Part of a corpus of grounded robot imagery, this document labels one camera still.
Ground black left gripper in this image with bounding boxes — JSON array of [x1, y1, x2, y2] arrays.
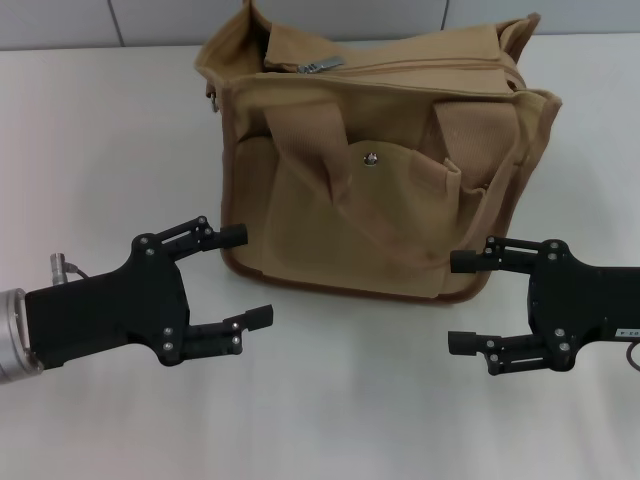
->
[[23, 215, 276, 373]]

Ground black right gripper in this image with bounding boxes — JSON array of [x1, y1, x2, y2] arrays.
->
[[447, 235, 640, 378]]

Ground khaki canvas food bag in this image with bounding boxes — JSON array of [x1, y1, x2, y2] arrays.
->
[[193, 0, 562, 304]]

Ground silver metal zipper pull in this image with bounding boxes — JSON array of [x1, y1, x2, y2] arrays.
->
[[297, 54, 346, 76]]

